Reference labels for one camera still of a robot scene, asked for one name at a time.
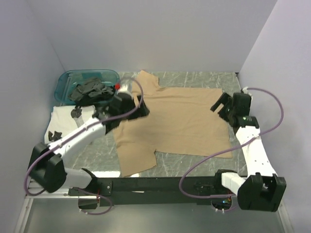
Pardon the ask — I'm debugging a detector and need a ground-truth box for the tan t shirt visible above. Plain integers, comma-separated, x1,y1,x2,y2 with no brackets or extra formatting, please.
113,70,231,177

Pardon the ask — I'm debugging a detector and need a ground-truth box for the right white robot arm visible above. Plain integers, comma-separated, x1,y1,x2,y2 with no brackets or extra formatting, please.
211,92,287,212

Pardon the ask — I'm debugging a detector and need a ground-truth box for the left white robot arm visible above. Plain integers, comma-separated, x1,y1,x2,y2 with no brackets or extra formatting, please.
26,92,150,195

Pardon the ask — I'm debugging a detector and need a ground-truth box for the dark grey t shirt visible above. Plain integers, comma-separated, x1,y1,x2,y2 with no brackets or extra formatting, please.
68,77,116,106

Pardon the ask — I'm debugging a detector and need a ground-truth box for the teal plastic bin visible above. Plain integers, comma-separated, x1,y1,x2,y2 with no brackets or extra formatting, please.
54,69,120,105

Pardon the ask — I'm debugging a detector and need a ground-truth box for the white printed t shirt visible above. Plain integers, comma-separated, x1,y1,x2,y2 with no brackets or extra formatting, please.
44,105,95,144

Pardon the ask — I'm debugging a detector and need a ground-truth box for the black base beam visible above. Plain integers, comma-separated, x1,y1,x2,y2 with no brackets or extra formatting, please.
68,176,231,209

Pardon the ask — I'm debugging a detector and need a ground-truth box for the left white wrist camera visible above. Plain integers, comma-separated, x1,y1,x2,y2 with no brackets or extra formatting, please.
115,78,133,95

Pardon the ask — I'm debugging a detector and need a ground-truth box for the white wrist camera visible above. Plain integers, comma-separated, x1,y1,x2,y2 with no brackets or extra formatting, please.
115,78,133,95
241,86,253,98

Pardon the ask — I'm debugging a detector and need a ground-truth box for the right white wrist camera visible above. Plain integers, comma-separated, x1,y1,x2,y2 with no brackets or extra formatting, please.
241,86,253,98

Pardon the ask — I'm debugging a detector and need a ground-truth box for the aluminium rail frame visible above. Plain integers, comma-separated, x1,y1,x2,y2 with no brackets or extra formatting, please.
13,143,292,233

